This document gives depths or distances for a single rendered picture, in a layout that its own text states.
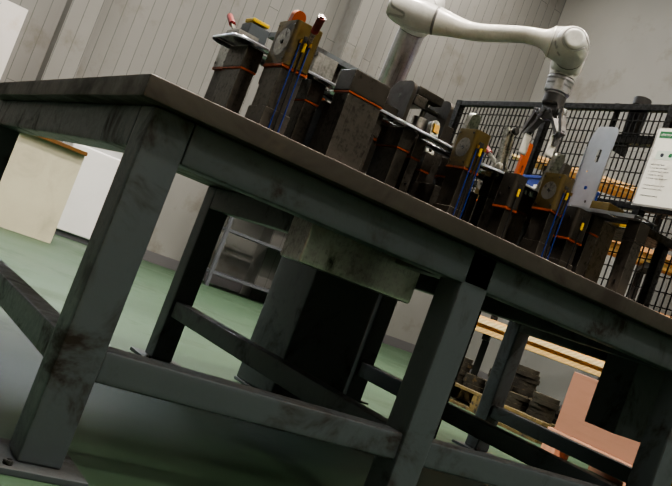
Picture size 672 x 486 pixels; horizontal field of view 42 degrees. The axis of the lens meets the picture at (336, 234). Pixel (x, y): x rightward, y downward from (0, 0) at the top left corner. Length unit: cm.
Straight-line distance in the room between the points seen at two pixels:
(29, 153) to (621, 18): 810
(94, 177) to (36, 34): 174
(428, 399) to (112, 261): 77
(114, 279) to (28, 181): 570
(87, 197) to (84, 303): 735
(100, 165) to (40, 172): 173
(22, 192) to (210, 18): 392
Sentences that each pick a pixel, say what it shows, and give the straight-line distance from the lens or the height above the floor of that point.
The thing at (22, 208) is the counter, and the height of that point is 19.
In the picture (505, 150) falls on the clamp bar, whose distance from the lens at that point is 314.
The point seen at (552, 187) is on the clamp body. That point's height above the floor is 100.
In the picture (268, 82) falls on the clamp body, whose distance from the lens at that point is 223.
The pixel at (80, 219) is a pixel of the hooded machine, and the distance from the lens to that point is 890.
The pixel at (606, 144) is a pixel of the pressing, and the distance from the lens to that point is 322.
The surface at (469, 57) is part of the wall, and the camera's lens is 1224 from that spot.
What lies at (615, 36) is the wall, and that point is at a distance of 1240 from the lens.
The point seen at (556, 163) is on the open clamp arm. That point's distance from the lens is 285.
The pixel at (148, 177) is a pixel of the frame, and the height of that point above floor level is 54.
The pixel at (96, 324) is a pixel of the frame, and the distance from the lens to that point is 157.
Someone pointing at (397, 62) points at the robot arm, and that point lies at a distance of 336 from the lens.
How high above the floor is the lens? 47
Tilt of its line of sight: 3 degrees up
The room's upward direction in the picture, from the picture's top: 21 degrees clockwise
